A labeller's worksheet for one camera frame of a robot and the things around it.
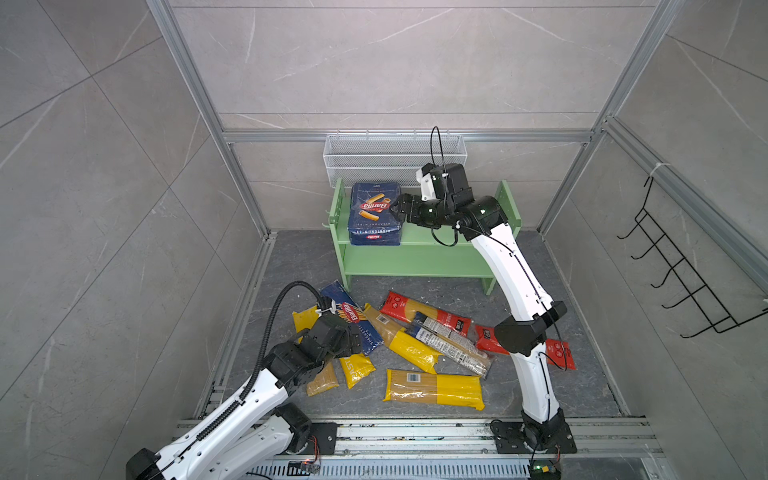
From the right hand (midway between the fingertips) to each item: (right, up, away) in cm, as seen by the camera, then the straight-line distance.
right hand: (399, 209), depth 76 cm
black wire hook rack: (+64, -22, -12) cm, 69 cm away
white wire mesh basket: (-3, +22, +25) cm, 33 cm away
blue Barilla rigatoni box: (-7, -3, +1) cm, 8 cm away
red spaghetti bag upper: (+2, -30, +19) cm, 35 cm away
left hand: (-14, -31, +2) cm, 34 cm away
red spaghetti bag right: (+47, -40, +10) cm, 63 cm away
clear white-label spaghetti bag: (+16, -38, +10) cm, 43 cm away
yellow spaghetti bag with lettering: (-12, -44, +6) cm, 46 cm away
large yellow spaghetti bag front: (+4, -48, +4) cm, 48 cm away
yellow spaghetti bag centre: (+1, -38, +12) cm, 40 cm away
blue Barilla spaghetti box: (-16, -28, +15) cm, 35 cm away
